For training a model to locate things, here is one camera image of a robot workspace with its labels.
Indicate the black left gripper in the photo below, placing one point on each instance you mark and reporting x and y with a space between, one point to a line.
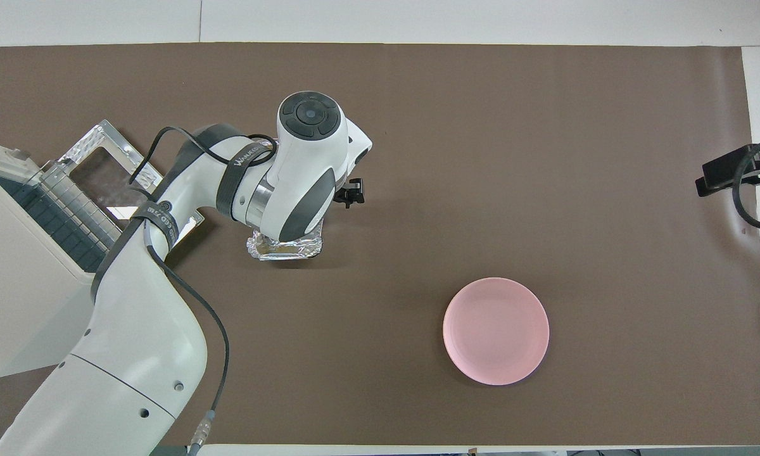
353 193

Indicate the aluminium foil tray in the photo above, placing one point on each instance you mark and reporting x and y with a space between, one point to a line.
288 250

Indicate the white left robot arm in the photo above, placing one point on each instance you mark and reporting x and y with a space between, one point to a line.
139 342

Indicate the glass oven door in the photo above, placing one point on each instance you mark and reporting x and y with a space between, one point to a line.
95 164

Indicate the cream toaster oven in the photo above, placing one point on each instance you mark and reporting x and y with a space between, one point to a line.
19 304

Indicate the brown paper table mat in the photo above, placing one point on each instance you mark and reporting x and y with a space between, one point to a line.
481 190

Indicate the pink round plate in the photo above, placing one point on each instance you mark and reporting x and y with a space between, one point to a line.
496 331

